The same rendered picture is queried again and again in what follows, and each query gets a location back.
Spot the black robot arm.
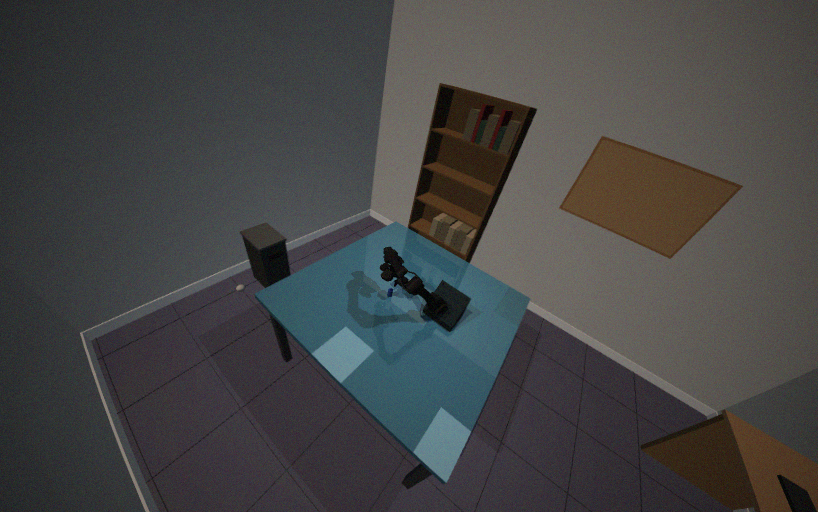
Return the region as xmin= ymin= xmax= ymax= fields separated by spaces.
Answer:
xmin=381 ymin=247 xmax=448 ymax=314

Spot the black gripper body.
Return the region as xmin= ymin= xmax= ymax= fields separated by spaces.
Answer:
xmin=380 ymin=263 xmax=408 ymax=286

